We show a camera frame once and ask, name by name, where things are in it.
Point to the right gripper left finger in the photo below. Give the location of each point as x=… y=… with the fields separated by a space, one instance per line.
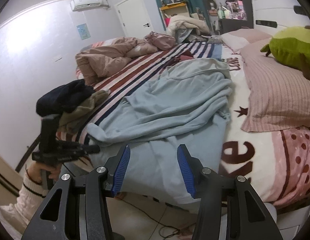
x=76 y=207

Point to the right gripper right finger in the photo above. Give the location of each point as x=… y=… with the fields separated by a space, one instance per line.
x=247 y=215

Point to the light blue sweatshirt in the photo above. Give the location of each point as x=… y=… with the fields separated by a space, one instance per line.
x=186 y=104

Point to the cream clothes pile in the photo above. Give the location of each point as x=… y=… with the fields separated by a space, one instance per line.
x=181 y=27

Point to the beige fleece garment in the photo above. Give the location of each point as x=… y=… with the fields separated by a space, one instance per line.
x=71 y=122

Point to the dark navy garment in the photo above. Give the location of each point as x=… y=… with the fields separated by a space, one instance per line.
x=64 y=98

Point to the tan pink crumpled duvet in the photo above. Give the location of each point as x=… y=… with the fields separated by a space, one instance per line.
x=104 y=59

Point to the striped fleece blanket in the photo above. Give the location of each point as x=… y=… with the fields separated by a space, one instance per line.
x=132 y=77

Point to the pink ribbed near pillow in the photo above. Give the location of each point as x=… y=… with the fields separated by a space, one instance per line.
x=279 y=96

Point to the white air conditioner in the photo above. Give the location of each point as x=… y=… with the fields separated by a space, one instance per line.
x=81 y=5

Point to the pink satin bag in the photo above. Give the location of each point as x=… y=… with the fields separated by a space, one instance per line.
x=161 y=41

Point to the white door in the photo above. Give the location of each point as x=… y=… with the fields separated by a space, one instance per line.
x=134 y=18

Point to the pink far pillow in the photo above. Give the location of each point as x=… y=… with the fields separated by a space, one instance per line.
x=238 y=39

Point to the green avocado plush toy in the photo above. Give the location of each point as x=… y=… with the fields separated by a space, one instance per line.
x=291 y=47

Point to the yellow shelf unit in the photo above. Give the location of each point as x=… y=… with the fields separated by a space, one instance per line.
x=173 y=9

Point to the white bed headboard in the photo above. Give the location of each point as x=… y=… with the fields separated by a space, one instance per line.
x=272 y=16

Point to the black bookshelf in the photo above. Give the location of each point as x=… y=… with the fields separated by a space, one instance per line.
x=236 y=14

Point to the blue wall poster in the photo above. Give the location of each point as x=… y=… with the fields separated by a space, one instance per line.
x=83 y=31

